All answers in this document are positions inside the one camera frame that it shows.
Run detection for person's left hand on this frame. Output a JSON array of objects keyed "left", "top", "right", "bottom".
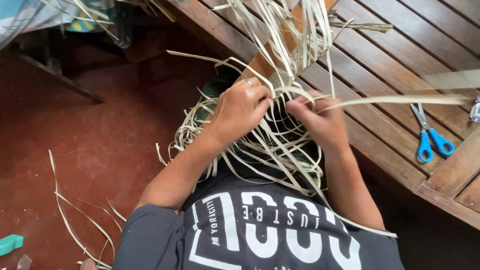
[{"left": 205, "top": 77, "right": 274, "bottom": 148}]

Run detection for person's right hand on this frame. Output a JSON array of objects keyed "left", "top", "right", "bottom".
[{"left": 285, "top": 89, "right": 350, "bottom": 151}]

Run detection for pale palm leaf strip weaving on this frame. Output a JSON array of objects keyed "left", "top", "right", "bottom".
[{"left": 155, "top": 0, "right": 469, "bottom": 239}]

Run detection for dark green cloth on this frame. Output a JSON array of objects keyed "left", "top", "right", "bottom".
[{"left": 195, "top": 73, "right": 241, "bottom": 126}]

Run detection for brown slatted wooden bench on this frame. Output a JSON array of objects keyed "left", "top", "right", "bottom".
[{"left": 165, "top": 0, "right": 480, "bottom": 230}]

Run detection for translucent plastic strip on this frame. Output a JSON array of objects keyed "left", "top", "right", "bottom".
[{"left": 422, "top": 69, "right": 480, "bottom": 91}]

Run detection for dark grey printed t-shirt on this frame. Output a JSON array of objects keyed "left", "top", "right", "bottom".
[{"left": 112, "top": 157, "right": 406, "bottom": 270}]

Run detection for silver foil wrapper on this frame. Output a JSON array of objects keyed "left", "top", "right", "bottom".
[{"left": 470, "top": 97, "right": 480, "bottom": 124}]

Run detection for loose palm leaf strip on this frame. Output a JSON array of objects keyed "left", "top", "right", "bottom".
[
  {"left": 106, "top": 197, "right": 127, "bottom": 223},
  {"left": 77, "top": 197, "right": 124, "bottom": 233},
  {"left": 48, "top": 150, "right": 113, "bottom": 270}
]

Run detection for dark wooden furniture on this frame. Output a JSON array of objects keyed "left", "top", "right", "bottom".
[{"left": 11, "top": 26, "right": 106, "bottom": 106}]

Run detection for colourful patterned cloth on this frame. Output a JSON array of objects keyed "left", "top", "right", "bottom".
[{"left": 0, "top": 0, "right": 130, "bottom": 50}]

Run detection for teal plastic object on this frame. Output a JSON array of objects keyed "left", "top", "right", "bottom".
[{"left": 0, "top": 234, "right": 24, "bottom": 256}]

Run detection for blue-handled scissors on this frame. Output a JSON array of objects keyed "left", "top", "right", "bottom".
[{"left": 410, "top": 103, "right": 455, "bottom": 163}]

